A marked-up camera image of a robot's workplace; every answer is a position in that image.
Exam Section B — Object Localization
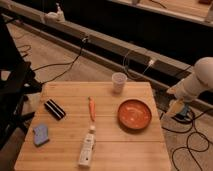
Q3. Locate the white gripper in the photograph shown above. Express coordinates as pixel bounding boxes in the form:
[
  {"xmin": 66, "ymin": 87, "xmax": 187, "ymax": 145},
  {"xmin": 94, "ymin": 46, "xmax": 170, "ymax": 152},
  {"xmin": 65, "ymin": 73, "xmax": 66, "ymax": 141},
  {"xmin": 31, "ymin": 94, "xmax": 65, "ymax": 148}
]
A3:
[{"xmin": 166, "ymin": 80, "xmax": 193, "ymax": 116}]

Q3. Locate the orange pepper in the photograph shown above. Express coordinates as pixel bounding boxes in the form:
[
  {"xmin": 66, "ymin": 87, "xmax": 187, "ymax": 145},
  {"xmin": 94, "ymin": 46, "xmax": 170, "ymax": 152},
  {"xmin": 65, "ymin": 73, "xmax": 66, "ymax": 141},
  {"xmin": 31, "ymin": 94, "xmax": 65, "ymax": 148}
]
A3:
[{"xmin": 88, "ymin": 97, "xmax": 96, "ymax": 122}]

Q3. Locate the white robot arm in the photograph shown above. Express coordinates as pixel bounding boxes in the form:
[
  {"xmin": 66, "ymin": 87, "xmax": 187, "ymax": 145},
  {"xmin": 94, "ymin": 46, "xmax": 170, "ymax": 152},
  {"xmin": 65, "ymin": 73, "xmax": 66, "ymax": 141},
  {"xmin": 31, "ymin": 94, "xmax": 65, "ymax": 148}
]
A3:
[{"xmin": 166, "ymin": 57, "xmax": 213, "ymax": 116}]

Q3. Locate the orange ceramic bowl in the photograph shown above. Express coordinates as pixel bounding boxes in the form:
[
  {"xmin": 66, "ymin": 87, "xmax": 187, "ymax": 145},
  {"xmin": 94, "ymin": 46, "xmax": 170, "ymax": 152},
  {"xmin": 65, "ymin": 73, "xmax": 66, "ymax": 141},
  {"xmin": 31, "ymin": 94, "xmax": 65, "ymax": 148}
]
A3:
[{"xmin": 117, "ymin": 99, "xmax": 152, "ymax": 130}]

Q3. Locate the blue power box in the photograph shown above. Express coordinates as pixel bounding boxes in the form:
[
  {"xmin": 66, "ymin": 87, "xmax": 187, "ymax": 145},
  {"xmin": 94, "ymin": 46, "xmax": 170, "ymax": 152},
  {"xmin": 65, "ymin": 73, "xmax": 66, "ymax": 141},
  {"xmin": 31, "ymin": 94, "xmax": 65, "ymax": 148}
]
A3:
[{"xmin": 174, "ymin": 104, "xmax": 190, "ymax": 121}]

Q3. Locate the clear plastic cup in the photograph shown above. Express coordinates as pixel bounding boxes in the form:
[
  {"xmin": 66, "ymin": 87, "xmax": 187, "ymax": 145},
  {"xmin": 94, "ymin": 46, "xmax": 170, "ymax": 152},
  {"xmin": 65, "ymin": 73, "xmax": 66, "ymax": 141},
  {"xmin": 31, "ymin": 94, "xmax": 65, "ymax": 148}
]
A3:
[{"xmin": 112, "ymin": 72, "xmax": 127, "ymax": 93}]

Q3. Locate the white squeeze bottle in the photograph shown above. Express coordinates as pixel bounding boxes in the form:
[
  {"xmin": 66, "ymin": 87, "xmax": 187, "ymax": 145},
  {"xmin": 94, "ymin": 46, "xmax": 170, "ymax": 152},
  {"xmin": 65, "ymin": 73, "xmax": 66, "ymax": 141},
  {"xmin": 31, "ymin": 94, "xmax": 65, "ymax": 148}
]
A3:
[{"xmin": 78, "ymin": 125, "xmax": 96, "ymax": 167}]

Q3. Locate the black striped eraser block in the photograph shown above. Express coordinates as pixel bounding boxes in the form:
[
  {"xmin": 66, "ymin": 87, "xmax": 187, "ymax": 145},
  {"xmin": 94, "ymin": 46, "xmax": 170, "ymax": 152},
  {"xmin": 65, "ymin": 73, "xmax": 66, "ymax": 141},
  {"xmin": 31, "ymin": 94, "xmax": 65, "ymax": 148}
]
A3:
[{"xmin": 44, "ymin": 99, "xmax": 66, "ymax": 120}]

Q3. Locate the blue sponge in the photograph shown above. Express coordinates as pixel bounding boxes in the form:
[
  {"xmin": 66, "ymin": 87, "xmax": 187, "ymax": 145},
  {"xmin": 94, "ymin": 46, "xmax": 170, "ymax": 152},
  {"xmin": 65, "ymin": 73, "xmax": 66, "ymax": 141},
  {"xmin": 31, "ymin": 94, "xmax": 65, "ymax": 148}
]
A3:
[{"xmin": 33, "ymin": 124, "xmax": 49, "ymax": 146}]

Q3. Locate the grey metal rail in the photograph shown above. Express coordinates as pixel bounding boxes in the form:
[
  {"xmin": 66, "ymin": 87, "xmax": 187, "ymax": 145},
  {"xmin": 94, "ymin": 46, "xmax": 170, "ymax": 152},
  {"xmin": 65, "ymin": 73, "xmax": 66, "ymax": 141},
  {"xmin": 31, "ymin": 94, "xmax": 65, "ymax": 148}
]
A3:
[{"xmin": 0, "ymin": 0, "xmax": 213, "ymax": 94}]

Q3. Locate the white cable on rail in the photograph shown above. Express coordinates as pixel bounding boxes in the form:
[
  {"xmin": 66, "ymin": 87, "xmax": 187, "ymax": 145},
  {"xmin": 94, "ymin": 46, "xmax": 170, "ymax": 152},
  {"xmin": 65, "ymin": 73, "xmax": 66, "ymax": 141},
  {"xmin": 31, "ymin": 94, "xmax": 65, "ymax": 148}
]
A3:
[{"xmin": 122, "ymin": 49, "xmax": 157, "ymax": 81}]

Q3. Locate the white clamp on rail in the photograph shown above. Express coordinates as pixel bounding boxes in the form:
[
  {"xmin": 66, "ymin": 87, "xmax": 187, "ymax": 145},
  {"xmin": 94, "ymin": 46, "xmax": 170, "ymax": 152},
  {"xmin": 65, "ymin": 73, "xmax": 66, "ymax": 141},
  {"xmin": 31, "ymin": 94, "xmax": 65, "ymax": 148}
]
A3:
[{"xmin": 45, "ymin": 3, "xmax": 65, "ymax": 22}]

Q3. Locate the black chair frame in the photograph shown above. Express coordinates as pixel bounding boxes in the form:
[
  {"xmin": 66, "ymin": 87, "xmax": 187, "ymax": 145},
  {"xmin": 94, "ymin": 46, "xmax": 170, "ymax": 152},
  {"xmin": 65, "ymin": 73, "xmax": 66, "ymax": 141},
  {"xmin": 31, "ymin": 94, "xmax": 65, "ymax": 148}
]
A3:
[{"xmin": 0, "ymin": 14, "xmax": 42, "ymax": 150}]

